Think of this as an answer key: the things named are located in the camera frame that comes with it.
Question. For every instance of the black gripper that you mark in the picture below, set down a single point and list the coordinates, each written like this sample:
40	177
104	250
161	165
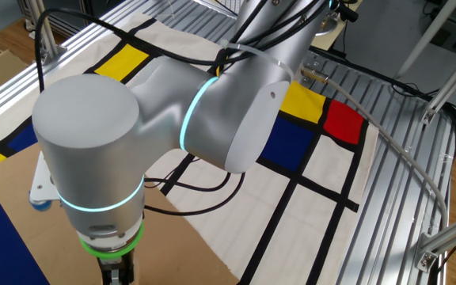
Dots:
128	273

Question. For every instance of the light wooden block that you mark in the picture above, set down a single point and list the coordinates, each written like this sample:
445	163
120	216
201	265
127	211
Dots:
136	277

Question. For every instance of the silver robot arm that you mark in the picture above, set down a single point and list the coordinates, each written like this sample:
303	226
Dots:
85	118

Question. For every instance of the colour block patterned cloth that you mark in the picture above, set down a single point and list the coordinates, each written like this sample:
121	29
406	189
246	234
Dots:
323	166

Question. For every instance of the brown cardboard sheet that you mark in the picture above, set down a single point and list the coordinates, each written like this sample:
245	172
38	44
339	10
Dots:
188	253

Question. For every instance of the white zip tie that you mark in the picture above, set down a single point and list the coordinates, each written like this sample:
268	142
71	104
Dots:
251	49

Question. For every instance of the tan wooden board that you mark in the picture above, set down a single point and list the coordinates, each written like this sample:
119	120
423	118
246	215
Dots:
329	41

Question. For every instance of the black webcam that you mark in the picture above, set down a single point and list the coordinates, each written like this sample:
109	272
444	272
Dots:
346	14

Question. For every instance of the grey slanted pole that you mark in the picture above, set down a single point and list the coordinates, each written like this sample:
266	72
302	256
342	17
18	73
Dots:
426	39

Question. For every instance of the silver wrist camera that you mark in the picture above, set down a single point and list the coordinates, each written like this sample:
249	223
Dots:
42	186

